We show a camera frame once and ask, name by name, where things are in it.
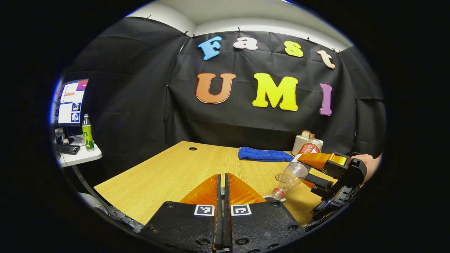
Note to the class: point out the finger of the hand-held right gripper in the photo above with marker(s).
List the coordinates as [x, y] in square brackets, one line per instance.
[316, 160]
[321, 182]

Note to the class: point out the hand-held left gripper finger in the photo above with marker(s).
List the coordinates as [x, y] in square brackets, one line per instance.
[218, 228]
[226, 228]

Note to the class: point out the clear plastic water bottle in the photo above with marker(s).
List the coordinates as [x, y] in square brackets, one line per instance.
[295, 172]

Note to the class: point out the green drink bottle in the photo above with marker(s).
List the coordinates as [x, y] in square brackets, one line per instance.
[88, 137]

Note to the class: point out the white toaster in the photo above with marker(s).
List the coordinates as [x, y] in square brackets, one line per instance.
[299, 144]

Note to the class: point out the bread slice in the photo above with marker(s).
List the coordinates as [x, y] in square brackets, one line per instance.
[306, 134]

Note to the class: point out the blue towel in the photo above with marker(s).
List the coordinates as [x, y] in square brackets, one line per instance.
[263, 154]

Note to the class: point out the white side table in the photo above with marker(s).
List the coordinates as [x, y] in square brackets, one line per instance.
[84, 156]

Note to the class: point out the black backdrop cloth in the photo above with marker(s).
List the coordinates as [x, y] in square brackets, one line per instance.
[140, 88]

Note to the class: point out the black keyboard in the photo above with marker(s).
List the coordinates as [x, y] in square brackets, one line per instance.
[68, 149]

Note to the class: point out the computer monitor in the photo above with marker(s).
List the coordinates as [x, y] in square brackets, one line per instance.
[70, 105]

